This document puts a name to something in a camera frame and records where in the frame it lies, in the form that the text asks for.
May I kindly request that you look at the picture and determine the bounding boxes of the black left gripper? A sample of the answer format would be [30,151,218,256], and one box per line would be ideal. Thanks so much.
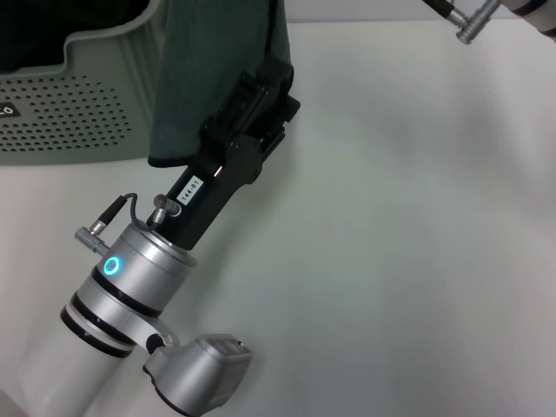
[166,59,302,252]

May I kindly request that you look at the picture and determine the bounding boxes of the yellow and dark green towel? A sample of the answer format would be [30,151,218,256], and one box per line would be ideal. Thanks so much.
[147,0,297,169]

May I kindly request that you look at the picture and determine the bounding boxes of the grey-green perforated storage box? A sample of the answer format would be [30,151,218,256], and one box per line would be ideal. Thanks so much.
[0,0,169,169]

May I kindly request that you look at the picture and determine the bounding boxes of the left arm connector cable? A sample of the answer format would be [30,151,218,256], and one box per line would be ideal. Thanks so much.
[74,192,184,241]

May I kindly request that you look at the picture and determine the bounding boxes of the arm connector cable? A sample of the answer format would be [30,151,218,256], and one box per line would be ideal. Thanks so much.
[74,192,184,241]
[422,0,501,45]

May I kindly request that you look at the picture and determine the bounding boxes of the right arm connector cable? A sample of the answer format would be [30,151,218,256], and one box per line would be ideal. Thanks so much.
[422,0,501,45]

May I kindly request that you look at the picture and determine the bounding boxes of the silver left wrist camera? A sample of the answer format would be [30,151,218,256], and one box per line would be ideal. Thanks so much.
[142,333,254,406]

